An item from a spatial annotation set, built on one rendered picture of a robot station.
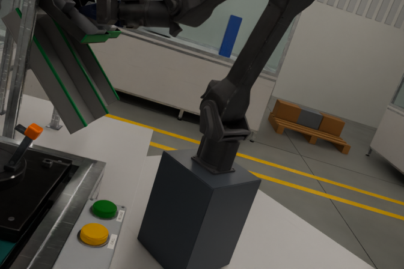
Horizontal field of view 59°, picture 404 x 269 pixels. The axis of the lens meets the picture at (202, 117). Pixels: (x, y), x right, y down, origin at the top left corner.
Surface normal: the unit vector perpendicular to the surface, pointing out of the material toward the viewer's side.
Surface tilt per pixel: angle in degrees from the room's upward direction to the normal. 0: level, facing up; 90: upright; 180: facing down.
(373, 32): 90
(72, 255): 0
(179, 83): 90
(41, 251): 0
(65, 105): 90
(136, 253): 0
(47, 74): 90
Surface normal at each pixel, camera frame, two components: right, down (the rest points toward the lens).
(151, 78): -0.02, 0.26
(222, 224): 0.66, 0.40
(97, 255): 0.29, -0.92
